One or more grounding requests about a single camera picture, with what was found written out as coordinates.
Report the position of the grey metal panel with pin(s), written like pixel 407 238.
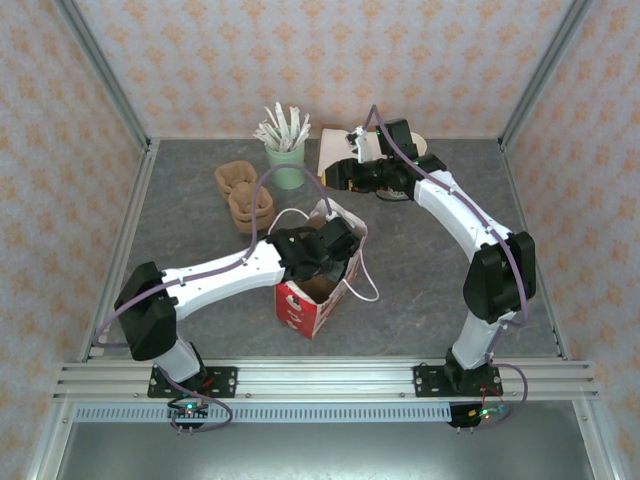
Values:
pixel 325 455

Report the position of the black printed paper cup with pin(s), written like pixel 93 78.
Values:
pixel 397 194

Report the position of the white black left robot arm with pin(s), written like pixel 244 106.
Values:
pixel 220 280

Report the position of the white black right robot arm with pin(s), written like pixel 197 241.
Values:
pixel 460 220

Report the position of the white napkin stack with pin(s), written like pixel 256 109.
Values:
pixel 332 147

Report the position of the aluminium frame post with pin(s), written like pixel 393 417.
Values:
pixel 547 70
pixel 103 70

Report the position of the white paper-wrapped stick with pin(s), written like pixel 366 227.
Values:
pixel 294 122
pixel 303 129
pixel 271 120
pixel 279 120
pixel 265 135

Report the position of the aluminium table side rail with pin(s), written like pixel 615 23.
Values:
pixel 132 210
pixel 520 200

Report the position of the small electronics board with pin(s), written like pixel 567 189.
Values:
pixel 475 414
pixel 189 411

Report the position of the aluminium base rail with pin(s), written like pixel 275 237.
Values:
pixel 325 380

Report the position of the white red paper bag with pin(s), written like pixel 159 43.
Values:
pixel 300 312

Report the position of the mint green holder cup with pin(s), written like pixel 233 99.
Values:
pixel 286 167

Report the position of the white-rimmed paper cup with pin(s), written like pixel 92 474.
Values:
pixel 421 145

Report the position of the aluminium frame leg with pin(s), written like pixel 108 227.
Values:
pixel 50 445
pixel 595 445

